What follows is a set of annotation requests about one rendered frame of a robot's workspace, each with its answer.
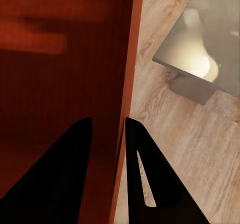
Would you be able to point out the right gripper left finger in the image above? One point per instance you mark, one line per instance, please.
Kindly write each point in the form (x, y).
(51, 191)

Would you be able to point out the storage box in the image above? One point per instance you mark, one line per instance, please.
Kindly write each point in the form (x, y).
(62, 61)

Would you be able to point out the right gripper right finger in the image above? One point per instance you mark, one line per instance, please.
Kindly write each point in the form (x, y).
(174, 204)

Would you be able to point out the coffee table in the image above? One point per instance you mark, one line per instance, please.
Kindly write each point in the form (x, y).
(203, 47)

